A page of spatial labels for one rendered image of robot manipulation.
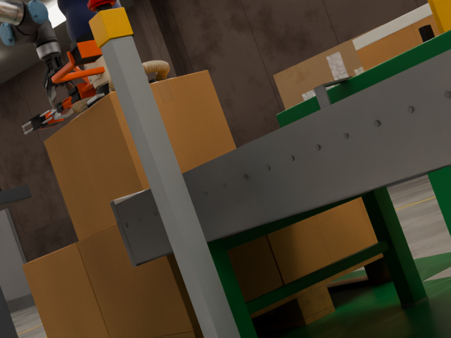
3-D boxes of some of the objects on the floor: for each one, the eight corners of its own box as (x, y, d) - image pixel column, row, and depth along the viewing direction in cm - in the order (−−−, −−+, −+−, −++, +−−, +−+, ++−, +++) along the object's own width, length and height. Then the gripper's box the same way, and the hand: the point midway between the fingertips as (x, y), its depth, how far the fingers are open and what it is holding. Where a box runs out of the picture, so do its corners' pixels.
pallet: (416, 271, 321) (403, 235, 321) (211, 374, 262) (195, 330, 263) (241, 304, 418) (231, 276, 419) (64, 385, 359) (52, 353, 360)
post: (270, 410, 194) (124, 6, 198) (247, 422, 190) (99, 10, 194) (253, 410, 199) (111, 17, 204) (231, 422, 195) (87, 21, 200)
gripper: (37, 56, 326) (54, 106, 325) (74, 49, 336) (92, 97, 335) (29, 64, 333) (46, 113, 332) (66, 56, 343) (83, 104, 342)
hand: (66, 105), depth 336 cm, fingers open, 10 cm apart
